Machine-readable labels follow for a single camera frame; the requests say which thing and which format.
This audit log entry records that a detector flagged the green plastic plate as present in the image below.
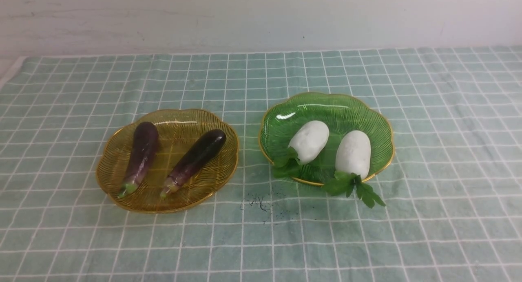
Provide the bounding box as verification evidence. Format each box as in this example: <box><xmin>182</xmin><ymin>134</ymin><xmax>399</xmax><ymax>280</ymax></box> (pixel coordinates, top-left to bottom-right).
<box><xmin>258</xmin><ymin>92</ymin><xmax>395</xmax><ymax>187</ymax></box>

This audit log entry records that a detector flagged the green checkered tablecloth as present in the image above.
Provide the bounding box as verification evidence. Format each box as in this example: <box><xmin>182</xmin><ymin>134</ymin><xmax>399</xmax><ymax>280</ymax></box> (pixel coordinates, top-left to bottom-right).
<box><xmin>0</xmin><ymin>46</ymin><xmax>522</xmax><ymax>282</ymax></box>

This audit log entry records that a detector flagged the amber plastic plate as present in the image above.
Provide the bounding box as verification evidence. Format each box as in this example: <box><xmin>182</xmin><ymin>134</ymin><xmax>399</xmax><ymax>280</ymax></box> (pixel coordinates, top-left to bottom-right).
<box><xmin>96</xmin><ymin>109</ymin><xmax>240</xmax><ymax>214</ymax></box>

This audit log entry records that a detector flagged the white radish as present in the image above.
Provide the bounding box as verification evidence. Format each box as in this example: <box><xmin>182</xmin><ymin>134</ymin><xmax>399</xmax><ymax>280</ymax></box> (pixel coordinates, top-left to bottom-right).
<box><xmin>273</xmin><ymin>120</ymin><xmax>330</xmax><ymax>178</ymax></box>
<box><xmin>321</xmin><ymin>130</ymin><xmax>386</xmax><ymax>208</ymax></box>

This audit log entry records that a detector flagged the purple eggplant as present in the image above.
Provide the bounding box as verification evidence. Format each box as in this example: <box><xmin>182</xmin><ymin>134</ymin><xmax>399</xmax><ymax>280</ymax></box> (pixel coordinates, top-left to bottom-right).
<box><xmin>160</xmin><ymin>129</ymin><xmax>227</xmax><ymax>198</ymax></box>
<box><xmin>117</xmin><ymin>121</ymin><xmax>159</xmax><ymax>198</ymax></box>

